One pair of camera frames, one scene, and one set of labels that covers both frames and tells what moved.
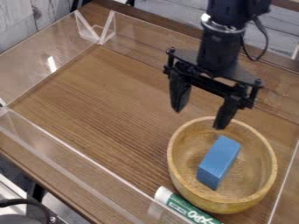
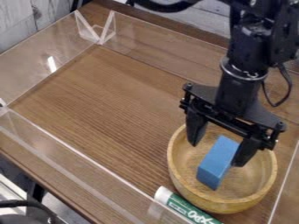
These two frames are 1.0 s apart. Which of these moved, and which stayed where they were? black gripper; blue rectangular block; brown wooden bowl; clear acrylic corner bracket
Moved: black gripper
Stayed: brown wooden bowl; clear acrylic corner bracket; blue rectangular block
